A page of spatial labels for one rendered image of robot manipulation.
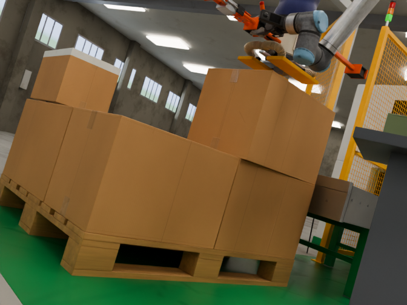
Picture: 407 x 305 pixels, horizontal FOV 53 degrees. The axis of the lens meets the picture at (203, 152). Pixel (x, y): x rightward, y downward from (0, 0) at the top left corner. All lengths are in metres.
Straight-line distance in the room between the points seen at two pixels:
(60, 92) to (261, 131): 1.71
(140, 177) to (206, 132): 0.58
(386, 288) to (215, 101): 1.05
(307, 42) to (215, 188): 0.71
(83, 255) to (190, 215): 0.45
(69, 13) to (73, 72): 9.33
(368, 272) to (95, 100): 2.27
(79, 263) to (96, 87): 1.95
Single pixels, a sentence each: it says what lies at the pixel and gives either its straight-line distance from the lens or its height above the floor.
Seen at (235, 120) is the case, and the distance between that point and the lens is 1.83.
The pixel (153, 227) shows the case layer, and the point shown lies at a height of 0.19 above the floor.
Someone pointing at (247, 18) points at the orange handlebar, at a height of 1.17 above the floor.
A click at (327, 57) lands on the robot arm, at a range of 1.92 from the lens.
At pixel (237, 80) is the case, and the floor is 0.89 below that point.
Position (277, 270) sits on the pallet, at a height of 0.08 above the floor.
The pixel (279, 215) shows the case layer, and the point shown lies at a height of 0.35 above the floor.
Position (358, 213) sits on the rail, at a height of 0.47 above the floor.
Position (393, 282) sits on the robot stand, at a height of 0.27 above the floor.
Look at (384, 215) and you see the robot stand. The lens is 1.61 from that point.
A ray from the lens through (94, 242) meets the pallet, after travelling 1.43.
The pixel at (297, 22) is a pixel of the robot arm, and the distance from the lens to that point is 1.87.
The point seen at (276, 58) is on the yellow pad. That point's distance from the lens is 2.01.
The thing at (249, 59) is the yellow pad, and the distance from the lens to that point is 2.12.
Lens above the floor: 0.44
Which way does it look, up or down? 3 degrees up
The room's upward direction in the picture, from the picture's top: 17 degrees clockwise
